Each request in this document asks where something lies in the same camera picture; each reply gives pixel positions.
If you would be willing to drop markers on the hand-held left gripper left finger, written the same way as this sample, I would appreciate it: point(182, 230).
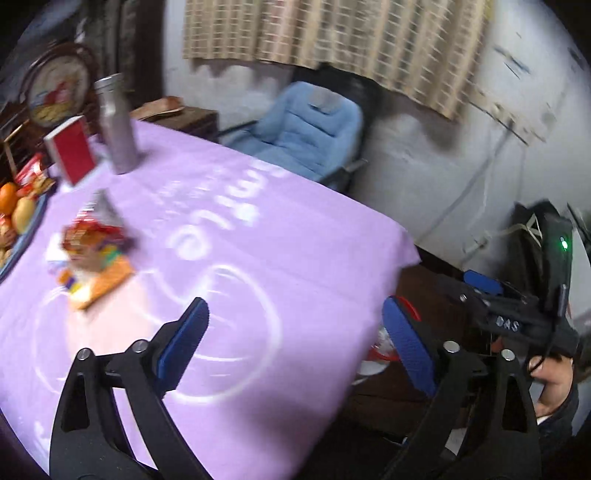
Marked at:
point(184, 337)

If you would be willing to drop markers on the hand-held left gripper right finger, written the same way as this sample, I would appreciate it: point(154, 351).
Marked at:
point(411, 346)

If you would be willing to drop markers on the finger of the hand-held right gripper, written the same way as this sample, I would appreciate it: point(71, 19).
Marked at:
point(482, 281)
point(461, 295)

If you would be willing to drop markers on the red snack packet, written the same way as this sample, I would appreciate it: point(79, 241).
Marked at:
point(97, 235)

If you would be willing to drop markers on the person's right forearm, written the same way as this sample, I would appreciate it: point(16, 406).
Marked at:
point(561, 420)

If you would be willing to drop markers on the person's right hand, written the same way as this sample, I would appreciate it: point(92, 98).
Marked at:
point(554, 376)

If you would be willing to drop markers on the black computer tower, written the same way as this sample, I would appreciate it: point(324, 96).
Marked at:
point(526, 258)

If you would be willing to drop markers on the orange snack packet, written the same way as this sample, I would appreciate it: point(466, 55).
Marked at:
point(106, 281)

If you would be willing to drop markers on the purple tablecloth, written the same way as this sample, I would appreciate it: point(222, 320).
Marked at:
point(277, 230)

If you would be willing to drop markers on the blue fruit plate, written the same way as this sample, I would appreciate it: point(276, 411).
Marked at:
point(32, 230)

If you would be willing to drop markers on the yellow fruit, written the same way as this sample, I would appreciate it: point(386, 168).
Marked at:
point(24, 214)

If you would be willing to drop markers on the wooden side table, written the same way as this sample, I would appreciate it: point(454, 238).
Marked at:
point(184, 120)

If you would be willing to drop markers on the red box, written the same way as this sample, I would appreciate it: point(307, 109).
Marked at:
point(74, 150)

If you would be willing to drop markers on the steel bottle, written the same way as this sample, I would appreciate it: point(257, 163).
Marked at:
point(117, 129)

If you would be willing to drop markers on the red food packet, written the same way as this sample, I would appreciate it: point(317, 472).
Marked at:
point(34, 177)

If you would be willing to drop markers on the orange fruit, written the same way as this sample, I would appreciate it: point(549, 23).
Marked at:
point(8, 198)

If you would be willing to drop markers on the blue cushioned chair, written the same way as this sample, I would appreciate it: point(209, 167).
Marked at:
point(300, 134)

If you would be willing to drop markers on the black office chair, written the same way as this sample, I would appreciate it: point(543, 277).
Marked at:
point(351, 87)

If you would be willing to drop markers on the checked curtain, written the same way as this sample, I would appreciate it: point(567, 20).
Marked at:
point(346, 41)

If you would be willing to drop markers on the white wall socket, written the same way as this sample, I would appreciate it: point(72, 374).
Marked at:
point(475, 244)

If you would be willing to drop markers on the round wall clock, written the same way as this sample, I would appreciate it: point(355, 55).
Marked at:
point(57, 87)

